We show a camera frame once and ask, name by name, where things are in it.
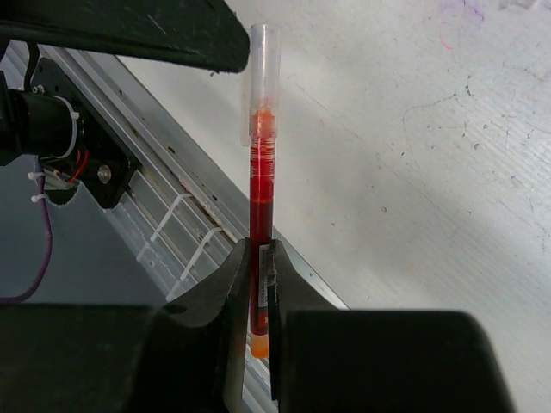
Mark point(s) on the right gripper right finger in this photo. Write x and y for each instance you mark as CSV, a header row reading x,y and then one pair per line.
x,y
325,359

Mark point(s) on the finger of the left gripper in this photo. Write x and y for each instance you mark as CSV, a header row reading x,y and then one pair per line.
x,y
199,34

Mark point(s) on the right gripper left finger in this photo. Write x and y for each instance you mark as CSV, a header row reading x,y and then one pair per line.
x,y
185,356

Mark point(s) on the orange red pen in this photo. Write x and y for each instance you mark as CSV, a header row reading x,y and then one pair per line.
x,y
262,184

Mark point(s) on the clear orange pen cap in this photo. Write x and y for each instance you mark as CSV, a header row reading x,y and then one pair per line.
x,y
260,82

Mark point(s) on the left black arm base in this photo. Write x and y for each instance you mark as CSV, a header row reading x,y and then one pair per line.
x,y
101,161

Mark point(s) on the aluminium table frame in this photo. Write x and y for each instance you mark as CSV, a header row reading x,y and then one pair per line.
x,y
168,214

